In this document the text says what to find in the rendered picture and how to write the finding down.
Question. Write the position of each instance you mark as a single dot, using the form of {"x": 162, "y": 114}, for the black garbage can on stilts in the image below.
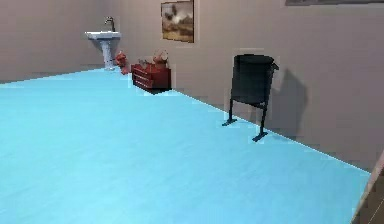
{"x": 251, "y": 80}

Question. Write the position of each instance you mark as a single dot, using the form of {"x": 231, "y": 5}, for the red chest of drawers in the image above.
{"x": 150, "y": 77}

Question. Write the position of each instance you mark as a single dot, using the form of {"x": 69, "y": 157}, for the small grey object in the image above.
{"x": 143, "y": 62}

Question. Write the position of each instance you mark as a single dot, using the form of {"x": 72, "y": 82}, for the framed landscape painting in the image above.
{"x": 177, "y": 20}

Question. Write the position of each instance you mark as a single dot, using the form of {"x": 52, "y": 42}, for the grey metal faucet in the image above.
{"x": 110, "y": 22}

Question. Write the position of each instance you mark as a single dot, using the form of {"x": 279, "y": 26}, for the dark framed picture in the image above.
{"x": 330, "y": 2}

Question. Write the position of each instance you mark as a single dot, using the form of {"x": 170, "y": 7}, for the white pedestal sink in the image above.
{"x": 106, "y": 41}

